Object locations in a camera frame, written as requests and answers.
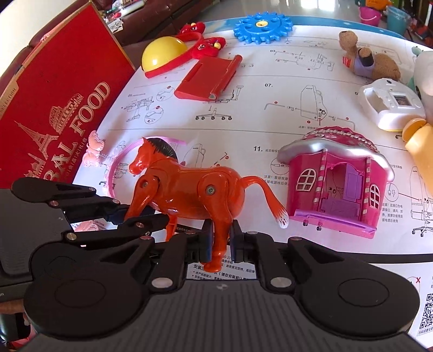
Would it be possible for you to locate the orange plastic toy horse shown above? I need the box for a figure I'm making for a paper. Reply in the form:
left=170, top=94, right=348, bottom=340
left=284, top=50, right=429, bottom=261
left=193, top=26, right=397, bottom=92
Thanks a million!
left=125, top=138, right=289, bottom=273

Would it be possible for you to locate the pink butterfly headband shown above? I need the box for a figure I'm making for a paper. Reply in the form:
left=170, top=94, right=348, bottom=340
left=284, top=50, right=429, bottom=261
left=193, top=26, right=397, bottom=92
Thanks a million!
left=74, top=130, right=188, bottom=233

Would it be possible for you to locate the red food gift box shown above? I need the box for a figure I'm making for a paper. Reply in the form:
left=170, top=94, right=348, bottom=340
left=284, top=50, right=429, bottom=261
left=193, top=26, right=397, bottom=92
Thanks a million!
left=1, top=2, right=135, bottom=188

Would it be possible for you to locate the white instruction sheet poster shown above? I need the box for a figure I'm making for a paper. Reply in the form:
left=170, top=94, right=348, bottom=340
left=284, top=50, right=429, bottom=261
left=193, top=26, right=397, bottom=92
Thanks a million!
left=73, top=16, right=433, bottom=346

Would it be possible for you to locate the pink toy house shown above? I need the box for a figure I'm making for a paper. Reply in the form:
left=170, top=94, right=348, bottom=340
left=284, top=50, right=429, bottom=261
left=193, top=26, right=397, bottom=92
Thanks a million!
left=277, top=126, right=395, bottom=239

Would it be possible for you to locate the red plastic phone stand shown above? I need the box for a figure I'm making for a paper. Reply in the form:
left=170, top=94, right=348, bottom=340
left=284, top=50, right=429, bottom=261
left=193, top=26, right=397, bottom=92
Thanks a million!
left=174, top=55, right=243, bottom=102

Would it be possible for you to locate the yellow plastic half ball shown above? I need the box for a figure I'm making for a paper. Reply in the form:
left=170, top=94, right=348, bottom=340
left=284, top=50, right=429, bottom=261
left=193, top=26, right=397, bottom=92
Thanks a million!
left=141, top=36, right=188, bottom=73

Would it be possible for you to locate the red plush lion headband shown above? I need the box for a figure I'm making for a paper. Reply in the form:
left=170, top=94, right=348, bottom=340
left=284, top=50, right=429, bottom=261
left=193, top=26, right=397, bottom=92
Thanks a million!
left=142, top=22, right=226, bottom=79

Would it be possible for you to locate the yellow orange plastic bottle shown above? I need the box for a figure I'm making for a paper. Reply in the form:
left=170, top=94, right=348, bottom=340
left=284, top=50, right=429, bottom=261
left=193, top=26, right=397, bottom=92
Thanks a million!
left=402, top=117, right=433, bottom=194

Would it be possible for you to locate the blue plastic gear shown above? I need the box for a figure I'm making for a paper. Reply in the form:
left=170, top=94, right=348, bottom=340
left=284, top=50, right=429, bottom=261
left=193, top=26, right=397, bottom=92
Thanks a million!
left=233, top=12, right=294, bottom=45

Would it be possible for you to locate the brown plush bear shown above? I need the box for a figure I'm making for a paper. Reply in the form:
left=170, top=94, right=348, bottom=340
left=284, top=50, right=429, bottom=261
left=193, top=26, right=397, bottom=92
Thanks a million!
left=338, top=31, right=401, bottom=81

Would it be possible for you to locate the pink plastic bucket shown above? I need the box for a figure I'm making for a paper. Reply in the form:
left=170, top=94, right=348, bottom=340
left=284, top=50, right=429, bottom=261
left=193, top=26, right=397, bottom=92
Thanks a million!
left=359, top=6, right=382, bottom=26

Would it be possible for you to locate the teal plastic bucket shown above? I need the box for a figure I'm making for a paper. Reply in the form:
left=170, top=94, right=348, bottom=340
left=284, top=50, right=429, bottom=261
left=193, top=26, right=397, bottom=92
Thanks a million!
left=387, top=6, right=411, bottom=36

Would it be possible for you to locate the white toy camera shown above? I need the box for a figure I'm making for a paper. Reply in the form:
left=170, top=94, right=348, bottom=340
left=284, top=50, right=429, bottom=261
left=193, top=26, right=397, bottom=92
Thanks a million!
left=358, top=79, right=426, bottom=132

